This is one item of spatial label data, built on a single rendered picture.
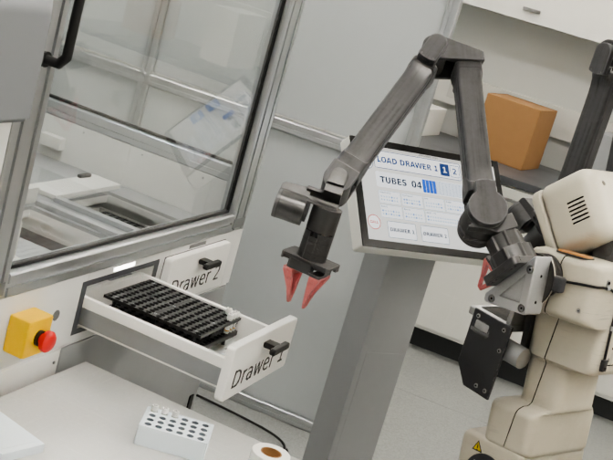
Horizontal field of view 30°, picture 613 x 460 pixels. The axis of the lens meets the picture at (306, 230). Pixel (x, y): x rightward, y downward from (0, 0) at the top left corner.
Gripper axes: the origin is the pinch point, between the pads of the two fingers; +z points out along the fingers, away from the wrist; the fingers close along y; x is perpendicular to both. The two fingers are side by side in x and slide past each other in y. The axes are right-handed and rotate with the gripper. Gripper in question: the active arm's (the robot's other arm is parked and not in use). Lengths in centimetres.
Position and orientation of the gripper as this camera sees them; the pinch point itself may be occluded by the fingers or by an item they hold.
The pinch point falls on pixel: (296, 300)
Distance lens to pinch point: 221.3
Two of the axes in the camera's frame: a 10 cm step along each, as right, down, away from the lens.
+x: -3.9, 1.1, -9.2
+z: -3.0, 9.2, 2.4
